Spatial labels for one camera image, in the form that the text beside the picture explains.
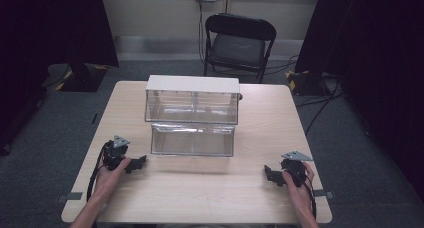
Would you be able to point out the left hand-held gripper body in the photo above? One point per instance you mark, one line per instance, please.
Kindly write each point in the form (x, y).
(115, 153)

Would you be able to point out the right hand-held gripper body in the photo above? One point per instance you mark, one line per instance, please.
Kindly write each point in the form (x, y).
(295, 169)

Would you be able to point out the person's right hand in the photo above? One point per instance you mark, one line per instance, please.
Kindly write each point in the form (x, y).
(298, 193)

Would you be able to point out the person's left hand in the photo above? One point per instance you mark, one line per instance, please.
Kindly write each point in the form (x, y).
(110, 179)

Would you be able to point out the grey tape strip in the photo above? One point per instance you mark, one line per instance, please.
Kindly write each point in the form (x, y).
(70, 197)
(325, 194)

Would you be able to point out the clear plastic drawer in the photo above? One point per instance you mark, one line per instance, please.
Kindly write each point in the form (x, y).
(192, 139)

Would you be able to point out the clear drawer cabinet white top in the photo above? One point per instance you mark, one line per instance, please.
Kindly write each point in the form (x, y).
(192, 99)

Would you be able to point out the small black knob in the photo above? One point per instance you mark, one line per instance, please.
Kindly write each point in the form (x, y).
(240, 96)

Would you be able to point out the stand base with striped tape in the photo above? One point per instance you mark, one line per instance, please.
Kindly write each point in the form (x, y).
(308, 83)
(78, 78)

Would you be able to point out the black folding chair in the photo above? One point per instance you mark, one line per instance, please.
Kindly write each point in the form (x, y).
(238, 48)

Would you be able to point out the dark curtain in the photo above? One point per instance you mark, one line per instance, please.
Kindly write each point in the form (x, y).
(376, 54)

